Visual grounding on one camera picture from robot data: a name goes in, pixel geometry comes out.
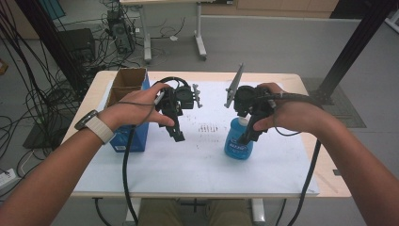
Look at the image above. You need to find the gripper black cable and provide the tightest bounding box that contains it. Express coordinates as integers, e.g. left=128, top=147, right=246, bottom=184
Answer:
left=255, top=91, right=323, bottom=226
left=121, top=75, right=192, bottom=226

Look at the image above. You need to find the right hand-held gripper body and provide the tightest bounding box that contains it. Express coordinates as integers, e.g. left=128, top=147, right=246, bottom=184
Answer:
left=223, top=62, right=278, bottom=120

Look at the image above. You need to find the smartwatch with white band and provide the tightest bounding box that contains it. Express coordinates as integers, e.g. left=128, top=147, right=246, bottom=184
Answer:
left=73, top=109, right=117, bottom=145

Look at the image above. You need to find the white table leg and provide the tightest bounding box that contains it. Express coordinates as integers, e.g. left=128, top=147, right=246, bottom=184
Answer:
left=250, top=198, right=266, bottom=226
left=124, top=197, right=143, bottom=226

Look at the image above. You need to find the person's left hand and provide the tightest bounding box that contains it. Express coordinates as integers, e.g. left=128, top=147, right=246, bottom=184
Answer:
left=98, top=82, right=176, bottom=135

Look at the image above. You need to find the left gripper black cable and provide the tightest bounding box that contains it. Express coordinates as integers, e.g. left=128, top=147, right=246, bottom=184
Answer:
left=121, top=75, right=192, bottom=226

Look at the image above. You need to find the black computer tower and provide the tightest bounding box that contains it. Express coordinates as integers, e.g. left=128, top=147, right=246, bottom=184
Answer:
left=106, top=8, right=136, bottom=55

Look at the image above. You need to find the person's leg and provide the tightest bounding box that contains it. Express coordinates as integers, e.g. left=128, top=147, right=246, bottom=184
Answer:
left=207, top=198, right=254, bottom=226
left=137, top=198, right=179, bottom=226

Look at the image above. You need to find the black equipment case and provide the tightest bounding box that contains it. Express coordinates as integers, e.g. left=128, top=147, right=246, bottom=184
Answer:
left=57, top=27, right=97, bottom=64

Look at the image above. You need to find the open blue cardboard box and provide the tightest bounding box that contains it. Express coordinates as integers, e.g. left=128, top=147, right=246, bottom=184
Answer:
left=104, top=67, right=151, bottom=153

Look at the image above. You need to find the teal panel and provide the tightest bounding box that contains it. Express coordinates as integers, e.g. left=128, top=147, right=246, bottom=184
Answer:
left=39, top=0, right=67, bottom=21

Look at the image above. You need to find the person's right hand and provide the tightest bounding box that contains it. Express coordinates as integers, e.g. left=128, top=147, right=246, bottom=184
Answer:
left=252, top=82, right=338, bottom=137

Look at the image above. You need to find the tangle of black floor cables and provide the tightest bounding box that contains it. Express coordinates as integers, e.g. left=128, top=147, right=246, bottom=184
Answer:
left=0, top=0, right=149, bottom=202

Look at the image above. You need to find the white table mat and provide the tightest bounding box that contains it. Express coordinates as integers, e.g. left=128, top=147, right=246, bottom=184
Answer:
left=73, top=79, right=320, bottom=196

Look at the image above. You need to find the black metal post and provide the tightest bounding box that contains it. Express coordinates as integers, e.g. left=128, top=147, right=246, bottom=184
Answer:
left=309, top=0, right=399, bottom=106
left=13, top=0, right=90, bottom=92

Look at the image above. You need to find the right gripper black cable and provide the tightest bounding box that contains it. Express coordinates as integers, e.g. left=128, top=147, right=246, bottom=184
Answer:
left=255, top=91, right=323, bottom=226

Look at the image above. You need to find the white power strip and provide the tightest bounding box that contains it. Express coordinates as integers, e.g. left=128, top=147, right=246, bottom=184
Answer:
left=0, top=168, right=17, bottom=189

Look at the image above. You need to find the black floor mat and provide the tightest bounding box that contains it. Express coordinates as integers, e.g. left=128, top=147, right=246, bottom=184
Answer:
left=22, top=109, right=76, bottom=150

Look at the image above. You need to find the light wooden cabinet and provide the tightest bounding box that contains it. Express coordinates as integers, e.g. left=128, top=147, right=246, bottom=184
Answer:
left=200, top=0, right=340, bottom=19

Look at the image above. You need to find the blue bottle with white cap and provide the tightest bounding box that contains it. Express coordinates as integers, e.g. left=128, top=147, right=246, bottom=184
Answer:
left=223, top=115, right=254, bottom=160

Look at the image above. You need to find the person's left leg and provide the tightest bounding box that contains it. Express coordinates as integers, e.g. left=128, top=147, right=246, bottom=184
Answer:
left=137, top=198, right=179, bottom=226

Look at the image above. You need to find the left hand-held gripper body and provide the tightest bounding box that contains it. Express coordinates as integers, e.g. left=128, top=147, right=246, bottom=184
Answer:
left=154, top=83, right=203, bottom=126

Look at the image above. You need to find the grey floor mat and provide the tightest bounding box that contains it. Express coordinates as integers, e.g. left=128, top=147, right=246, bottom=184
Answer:
left=300, top=77, right=367, bottom=129

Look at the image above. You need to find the person's right leg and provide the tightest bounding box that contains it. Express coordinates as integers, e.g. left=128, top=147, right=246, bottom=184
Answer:
left=207, top=198, right=254, bottom=226

